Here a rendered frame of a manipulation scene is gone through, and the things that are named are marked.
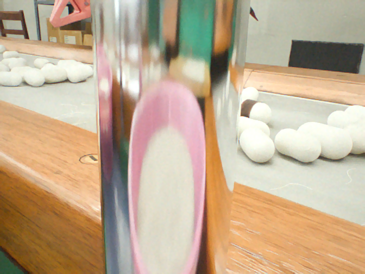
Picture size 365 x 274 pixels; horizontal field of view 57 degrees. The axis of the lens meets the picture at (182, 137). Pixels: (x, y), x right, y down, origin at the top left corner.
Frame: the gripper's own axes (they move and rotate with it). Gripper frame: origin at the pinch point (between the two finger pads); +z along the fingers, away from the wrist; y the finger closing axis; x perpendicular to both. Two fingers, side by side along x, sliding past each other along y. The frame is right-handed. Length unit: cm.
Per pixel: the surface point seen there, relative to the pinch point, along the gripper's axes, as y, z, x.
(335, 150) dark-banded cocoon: 50, 13, -2
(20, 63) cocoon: 1.7, 10.1, 0.2
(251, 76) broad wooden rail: 32.9, -3.5, 10.9
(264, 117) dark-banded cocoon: 43.5, 10.0, 0.5
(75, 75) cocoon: 15.0, 9.5, 1.1
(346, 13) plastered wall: -7, -160, 118
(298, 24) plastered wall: -35, -155, 123
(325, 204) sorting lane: 52, 18, -5
